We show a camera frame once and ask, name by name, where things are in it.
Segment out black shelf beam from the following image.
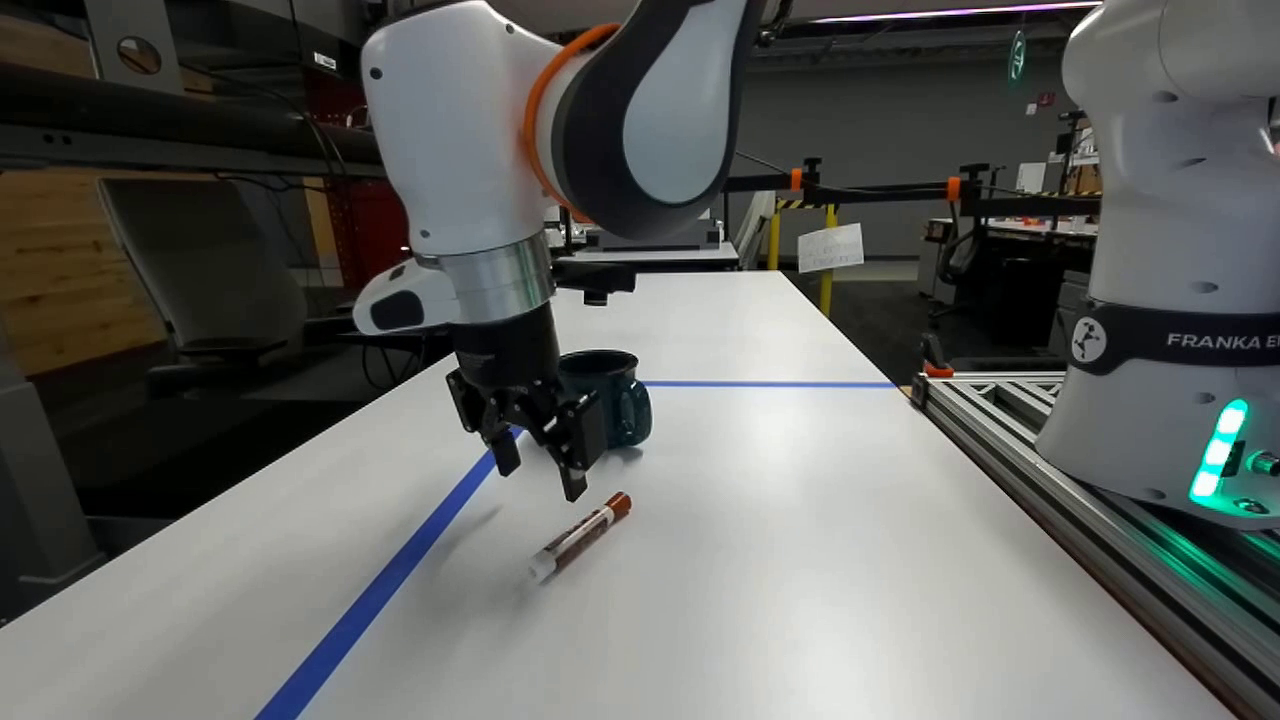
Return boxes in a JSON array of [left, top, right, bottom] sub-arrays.
[[0, 62, 385, 178]]

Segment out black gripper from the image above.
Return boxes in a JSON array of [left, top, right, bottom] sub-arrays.
[[446, 305, 599, 508]]

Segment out pink ceiling light strip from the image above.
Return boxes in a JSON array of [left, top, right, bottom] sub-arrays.
[[807, 0, 1111, 30]]

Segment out white paper sign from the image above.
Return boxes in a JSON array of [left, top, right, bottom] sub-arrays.
[[794, 216, 869, 279]]

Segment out long blue tape line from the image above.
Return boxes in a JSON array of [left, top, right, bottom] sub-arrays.
[[258, 419, 536, 720]]

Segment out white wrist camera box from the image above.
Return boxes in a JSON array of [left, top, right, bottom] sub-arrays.
[[348, 255, 465, 342]]

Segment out red sharpie marker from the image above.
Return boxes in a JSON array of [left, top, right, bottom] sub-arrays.
[[522, 488, 639, 587]]

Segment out light wooden panel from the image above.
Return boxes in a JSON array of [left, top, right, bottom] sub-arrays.
[[0, 169, 171, 379]]

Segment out white background table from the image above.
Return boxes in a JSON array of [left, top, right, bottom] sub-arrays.
[[585, 236, 745, 272]]

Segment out black machine frame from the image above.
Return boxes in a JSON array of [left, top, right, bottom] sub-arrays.
[[927, 214, 1102, 360]]

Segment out red cabinet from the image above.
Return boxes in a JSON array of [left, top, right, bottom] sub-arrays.
[[330, 178, 411, 292]]

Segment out dark teal mug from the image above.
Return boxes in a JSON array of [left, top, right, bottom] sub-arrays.
[[557, 350, 659, 461]]

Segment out aluminium extrusion rail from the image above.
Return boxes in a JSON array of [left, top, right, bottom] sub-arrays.
[[909, 368, 1280, 720]]

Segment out black boom pole orange clamps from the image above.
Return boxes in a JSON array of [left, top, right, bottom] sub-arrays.
[[723, 154, 1103, 219]]

